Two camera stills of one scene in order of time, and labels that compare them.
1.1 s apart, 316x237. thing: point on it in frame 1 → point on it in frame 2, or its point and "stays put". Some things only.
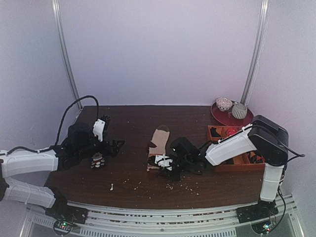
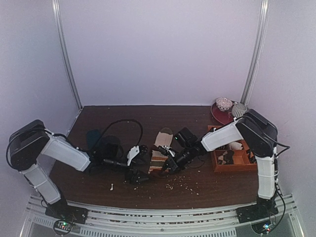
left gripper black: [114, 150] → [133, 178]
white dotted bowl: [223, 103] stays put
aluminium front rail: [213, 222] stays put
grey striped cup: [239, 111] stays put
